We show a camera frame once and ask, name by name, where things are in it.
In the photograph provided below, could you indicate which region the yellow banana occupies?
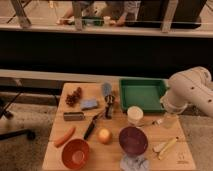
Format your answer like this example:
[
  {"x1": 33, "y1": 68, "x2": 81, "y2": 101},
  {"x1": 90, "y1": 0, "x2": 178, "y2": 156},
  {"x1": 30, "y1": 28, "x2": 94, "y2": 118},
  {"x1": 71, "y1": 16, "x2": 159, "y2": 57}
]
[{"x1": 153, "y1": 137, "x2": 178, "y2": 160}]

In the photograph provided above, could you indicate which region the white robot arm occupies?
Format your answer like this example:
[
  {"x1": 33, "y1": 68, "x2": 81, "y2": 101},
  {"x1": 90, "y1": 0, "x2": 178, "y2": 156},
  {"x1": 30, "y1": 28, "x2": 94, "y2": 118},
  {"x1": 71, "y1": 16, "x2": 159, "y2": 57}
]
[{"x1": 160, "y1": 66, "x2": 213, "y2": 129}]

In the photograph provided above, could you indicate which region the purple bowl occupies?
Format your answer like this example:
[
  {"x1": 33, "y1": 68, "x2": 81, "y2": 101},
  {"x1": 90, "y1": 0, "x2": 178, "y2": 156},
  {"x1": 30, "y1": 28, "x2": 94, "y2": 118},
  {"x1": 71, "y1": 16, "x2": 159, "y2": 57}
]
[{"x1": 119, "y1": 126, "x2": 148, "y2": 156}]

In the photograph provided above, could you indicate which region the orange-red bowl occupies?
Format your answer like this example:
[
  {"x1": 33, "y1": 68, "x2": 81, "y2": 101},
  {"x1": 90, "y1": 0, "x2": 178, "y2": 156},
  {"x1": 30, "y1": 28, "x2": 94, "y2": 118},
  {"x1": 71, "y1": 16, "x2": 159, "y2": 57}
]
[{"x1": 62, "y1": 139, "x2": 90, "y2": 170}]

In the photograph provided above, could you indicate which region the metal spoon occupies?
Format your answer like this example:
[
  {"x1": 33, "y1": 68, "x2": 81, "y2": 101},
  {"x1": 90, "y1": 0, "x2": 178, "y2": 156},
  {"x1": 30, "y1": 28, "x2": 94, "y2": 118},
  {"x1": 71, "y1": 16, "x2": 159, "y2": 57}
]
[{"x1": 138, "y1": 118, "x2": 164, "y2": 128}]

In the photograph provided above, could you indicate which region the white lidded cup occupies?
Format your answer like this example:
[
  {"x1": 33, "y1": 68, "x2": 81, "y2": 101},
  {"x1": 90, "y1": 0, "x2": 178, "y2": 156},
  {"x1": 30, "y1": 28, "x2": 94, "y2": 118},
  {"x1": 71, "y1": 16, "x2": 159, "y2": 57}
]
[{"x1": 127, "y1": 106, "x2": 143, "y2": 125}]

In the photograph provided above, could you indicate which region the green plastic tray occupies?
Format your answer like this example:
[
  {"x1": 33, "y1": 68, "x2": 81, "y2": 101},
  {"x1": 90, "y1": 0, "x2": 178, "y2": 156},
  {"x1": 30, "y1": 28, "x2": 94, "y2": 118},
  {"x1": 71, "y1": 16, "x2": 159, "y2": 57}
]
[{"x1": 119, "y1": 79, "x2": 167, "y2": 113}]

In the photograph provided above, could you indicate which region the grey crumpled cloth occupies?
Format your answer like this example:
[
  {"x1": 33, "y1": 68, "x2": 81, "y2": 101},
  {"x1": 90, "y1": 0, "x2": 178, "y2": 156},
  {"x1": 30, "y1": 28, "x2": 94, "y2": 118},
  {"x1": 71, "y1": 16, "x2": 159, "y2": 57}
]
[{"x1": 120, "y1": 155, "x2": 149, "y2": 171}]

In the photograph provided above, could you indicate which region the blue dish brush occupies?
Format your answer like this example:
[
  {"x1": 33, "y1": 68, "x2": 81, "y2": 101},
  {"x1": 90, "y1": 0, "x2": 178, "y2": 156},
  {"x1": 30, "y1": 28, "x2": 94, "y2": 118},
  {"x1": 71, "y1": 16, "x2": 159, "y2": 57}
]
[{"x1": 101, "y1": 83, "x2": 115, "y2": 119}]

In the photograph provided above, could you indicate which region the yellow apple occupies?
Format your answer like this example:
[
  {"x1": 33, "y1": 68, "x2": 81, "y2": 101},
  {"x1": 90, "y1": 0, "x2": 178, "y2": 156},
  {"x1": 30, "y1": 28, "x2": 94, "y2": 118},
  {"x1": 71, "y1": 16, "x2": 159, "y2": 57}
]
[{"x1": 97, "y1": 129, "x2": 112, "y2": 144}]

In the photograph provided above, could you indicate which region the blue sponge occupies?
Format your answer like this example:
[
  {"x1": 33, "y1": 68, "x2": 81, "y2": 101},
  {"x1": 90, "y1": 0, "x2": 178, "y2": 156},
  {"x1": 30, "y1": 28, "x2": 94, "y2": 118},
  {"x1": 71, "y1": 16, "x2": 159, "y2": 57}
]
[{"x1": 80, "y1": 99, "x2": 98, "y2": 110}]

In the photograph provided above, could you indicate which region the orange carrot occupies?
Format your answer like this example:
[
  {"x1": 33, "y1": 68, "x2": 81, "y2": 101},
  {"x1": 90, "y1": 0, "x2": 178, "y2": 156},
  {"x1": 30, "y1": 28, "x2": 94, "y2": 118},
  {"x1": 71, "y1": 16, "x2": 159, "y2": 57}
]
[{"x1": 54, "y1": 126, "x2": 76, "y2": 148}]

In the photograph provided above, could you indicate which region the bunch of dark grapes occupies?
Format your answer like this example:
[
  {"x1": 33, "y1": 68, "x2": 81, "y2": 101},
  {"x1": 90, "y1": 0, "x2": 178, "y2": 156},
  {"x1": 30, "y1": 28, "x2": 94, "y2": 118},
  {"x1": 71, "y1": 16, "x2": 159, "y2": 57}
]
[{"x1": 65, "y1": 87, "x2": 82, "y2": 107}]

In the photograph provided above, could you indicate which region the person in background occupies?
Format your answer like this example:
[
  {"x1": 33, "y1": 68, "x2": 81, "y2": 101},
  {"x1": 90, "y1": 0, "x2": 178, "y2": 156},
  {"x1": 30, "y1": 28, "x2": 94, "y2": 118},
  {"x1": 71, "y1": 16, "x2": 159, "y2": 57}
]
[{"x1": 57, "y1": 0, "x2": 138, "y2": 26}]

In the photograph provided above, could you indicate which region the green box on far table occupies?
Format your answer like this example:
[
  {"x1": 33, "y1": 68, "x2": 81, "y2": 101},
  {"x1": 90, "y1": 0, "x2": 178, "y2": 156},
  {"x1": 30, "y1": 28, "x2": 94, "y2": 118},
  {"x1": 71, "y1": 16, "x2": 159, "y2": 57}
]
[{"x1": 82, "y1": 16, "x2": 103, "y2": 26}]

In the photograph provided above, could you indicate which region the black chair base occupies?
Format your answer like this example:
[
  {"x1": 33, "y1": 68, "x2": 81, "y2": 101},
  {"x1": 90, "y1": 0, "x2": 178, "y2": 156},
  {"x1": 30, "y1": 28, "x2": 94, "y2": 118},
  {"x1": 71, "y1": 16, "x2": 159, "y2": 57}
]
[{"x1": 0, "y1": 93, "x2": 36, "y2": 141}]

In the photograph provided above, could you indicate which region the black handled knife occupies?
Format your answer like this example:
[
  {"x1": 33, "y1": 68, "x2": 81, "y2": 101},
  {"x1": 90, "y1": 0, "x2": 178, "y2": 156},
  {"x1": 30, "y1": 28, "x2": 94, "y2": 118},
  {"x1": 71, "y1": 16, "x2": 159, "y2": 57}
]
[{"x1": 83, "y1": 114, "x2": 101, "y2": 140}]

